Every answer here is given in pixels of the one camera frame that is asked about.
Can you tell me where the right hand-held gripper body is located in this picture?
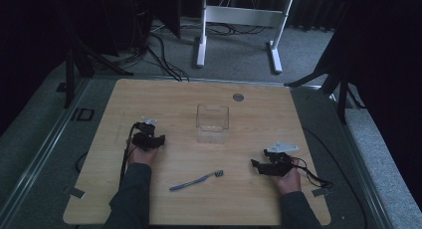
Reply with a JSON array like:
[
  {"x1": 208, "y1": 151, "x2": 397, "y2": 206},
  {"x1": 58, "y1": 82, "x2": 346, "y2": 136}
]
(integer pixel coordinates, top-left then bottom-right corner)
[{"x1": 258, "y1": 141, "x2": 300, "y2": 178}]

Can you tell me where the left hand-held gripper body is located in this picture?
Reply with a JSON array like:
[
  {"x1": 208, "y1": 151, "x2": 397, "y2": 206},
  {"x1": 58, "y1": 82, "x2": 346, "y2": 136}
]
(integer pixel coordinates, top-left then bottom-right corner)
[{"x1": 131, "y1": 116, "x2": 161, "y2": 153}]

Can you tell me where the clear plastic container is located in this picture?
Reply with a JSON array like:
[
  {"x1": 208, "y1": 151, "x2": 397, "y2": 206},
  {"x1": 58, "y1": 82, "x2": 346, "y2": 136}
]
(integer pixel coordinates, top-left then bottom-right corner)
[{"x1": 195, "y1": 104, "x2": 231, "y2": 145}]

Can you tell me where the blue toothbrush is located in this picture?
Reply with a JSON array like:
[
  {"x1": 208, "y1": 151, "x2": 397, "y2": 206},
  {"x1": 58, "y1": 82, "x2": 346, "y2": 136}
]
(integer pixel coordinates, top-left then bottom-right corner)
[{"x1": 168, "y1": 169, "x2": 225, "y2": 192}]

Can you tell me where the person's left hand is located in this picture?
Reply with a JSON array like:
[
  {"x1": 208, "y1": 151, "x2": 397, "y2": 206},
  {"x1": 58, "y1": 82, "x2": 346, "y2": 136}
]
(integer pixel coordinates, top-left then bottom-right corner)
[{"x1": 126, "y1": 144, "x2": 161, "y2": 167}]

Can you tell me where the person's right hand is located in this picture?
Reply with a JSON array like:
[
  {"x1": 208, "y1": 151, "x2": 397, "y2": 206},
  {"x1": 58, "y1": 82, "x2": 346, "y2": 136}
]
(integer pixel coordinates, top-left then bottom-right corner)
[{"x1": 270, "y1": 156, "x2": 303, "y2": 196}]

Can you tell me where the grey tape piece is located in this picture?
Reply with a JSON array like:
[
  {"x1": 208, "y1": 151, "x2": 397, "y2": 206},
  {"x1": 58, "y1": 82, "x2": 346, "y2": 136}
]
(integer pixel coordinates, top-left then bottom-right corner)
[
  {"x1": 69, "y1": 186, "x2": 87, "y2": 200},
  {"x1": 311, "y1": 187, "x2": 331, "y2": 198}
]

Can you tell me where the black tripod stand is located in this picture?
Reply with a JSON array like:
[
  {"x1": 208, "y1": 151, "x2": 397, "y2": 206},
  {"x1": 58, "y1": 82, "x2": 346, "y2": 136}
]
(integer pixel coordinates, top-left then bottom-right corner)
[
  {"x1": 284, "y1": 39, "x2": 367, "y2": 125},
  {"x1": 63, "y1": 36, "x2": 135, "y2": 110}
]

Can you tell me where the black computer tower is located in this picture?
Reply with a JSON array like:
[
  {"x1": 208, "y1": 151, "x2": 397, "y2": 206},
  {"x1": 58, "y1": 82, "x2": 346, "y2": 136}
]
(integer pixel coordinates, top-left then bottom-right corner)
[{"x1": 127, "y1": 0, "x2": 155, "y2": 53}]

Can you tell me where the dark curtain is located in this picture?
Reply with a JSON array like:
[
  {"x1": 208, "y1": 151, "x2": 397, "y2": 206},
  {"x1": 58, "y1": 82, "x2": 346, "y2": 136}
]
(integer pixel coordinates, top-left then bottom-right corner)
[
  {"x1": 0, "y1": 0, "x2": 73, "y2": 137},
  {"x1": 326, "y1": 0, "x2": 422, "y2": 203}
]

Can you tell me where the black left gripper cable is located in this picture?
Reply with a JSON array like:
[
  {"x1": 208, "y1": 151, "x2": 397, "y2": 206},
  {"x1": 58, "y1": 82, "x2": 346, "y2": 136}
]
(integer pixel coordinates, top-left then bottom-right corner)
[{"x1": 117, "y1": 122, "x2": 139, "y2": 191}]

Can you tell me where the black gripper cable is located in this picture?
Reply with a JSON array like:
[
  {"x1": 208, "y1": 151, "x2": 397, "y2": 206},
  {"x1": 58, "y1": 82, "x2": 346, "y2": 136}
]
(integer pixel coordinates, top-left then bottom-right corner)
[
  {"x1": 117, "y1": 122, "x2": 139, "y2": 191},
  {"x1": 291, "y1": 156, "x2": 334, "y2": 189}
]

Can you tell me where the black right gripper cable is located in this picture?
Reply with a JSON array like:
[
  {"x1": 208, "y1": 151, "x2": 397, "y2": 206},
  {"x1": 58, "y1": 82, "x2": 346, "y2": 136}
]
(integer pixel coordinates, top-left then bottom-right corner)
[{"x1": 291, "y1": 156, "x2": 334, "y2": 189}]

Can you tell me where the long black floor cable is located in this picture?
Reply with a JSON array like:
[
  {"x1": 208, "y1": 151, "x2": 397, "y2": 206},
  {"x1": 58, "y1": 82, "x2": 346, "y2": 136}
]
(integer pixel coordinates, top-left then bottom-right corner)
[{"x1": 302, "y1": 126, "x2": 369, "y2": 229}]

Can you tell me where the black floor cable bundle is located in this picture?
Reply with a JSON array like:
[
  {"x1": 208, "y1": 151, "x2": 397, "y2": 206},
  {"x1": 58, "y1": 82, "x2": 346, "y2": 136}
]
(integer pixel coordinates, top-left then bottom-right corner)
[{"x1": 112, "y1": 21, "x2": 191, "y2": 83}]

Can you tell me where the metal floor rail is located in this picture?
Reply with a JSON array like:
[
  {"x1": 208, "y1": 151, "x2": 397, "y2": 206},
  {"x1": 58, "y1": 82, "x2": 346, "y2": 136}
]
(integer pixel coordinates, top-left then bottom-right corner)
[
  {"x1": 0, "y1": 77, "x2": 92, "y2": 220},
  {"x1": 316, "y1": 84, "x2": 397, "y2": 229}
]

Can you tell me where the white desk frame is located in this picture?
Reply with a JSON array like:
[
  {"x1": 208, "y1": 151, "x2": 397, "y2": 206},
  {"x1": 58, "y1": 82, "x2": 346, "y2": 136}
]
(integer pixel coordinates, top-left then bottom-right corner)
[{"x1": 195, "y1": 0, "x2": 295, "y2": 75}]

